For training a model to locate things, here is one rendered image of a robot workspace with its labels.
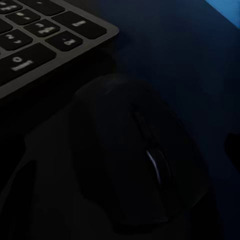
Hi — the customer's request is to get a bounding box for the keyboard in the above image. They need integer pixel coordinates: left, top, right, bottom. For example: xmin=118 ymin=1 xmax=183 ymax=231
xmin=0 ymin=0 xmax=120 ymax=107

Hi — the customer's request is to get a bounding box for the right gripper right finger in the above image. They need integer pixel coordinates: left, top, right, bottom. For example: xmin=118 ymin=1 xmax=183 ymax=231
xmin=224 ymin=132 xmax=240 ymax=173

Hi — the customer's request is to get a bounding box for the mouse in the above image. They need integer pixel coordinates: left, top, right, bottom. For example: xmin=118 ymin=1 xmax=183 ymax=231
xmin=68 ymin=73 xmax=211 ymax=226

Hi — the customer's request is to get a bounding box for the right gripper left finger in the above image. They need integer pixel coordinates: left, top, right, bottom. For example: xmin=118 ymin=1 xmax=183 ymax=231
xmin=0 ymin=133 xmax=26 ymax=193

